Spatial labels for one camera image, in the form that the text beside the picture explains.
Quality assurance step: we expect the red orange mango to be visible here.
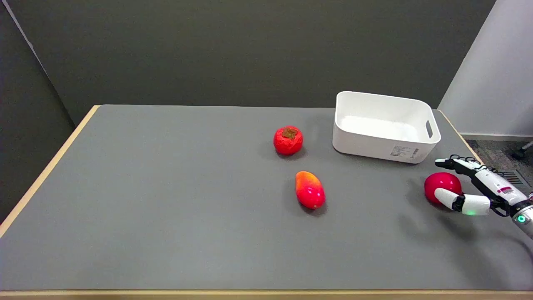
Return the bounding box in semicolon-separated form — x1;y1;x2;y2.
295;171;326;210

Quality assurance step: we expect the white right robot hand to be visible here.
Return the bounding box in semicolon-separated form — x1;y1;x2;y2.
434;155;531;217

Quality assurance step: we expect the red persimmon with brown calyx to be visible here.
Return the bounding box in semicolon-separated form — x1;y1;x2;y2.
273;126;304;156

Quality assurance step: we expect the red pomegranate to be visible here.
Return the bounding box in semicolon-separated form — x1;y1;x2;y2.
424;172;462;205

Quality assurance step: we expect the white plastic storage bin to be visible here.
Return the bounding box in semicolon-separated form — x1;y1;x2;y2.
332;91;441;164

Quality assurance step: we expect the black chair base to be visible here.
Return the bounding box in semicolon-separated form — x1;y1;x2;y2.
512;142;533;159

